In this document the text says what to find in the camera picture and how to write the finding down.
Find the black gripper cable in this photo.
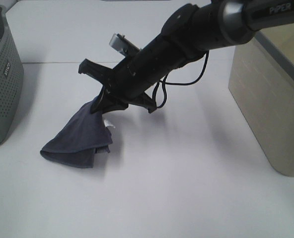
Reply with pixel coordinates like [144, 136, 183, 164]
[152, 51, 209, 109]

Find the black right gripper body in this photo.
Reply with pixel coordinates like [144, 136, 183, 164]
[78, 35, 185, 113]

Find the beige basket with grey rim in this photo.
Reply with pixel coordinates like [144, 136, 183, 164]
[228, 24, 294, 177]

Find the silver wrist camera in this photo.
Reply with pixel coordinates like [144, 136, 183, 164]
[109, 33, 141, 57]

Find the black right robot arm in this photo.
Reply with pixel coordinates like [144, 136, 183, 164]
[78, 0, 294, 113]

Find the grey perforated plastic basket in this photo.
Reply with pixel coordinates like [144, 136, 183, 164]
[0, 5, 24, 144]

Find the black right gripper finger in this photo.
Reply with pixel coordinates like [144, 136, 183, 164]
[90, 89, 105, 114]
[103, 97, 129, 113]

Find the dark grey towel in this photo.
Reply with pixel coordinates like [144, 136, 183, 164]
[40, 98, 113, 169]

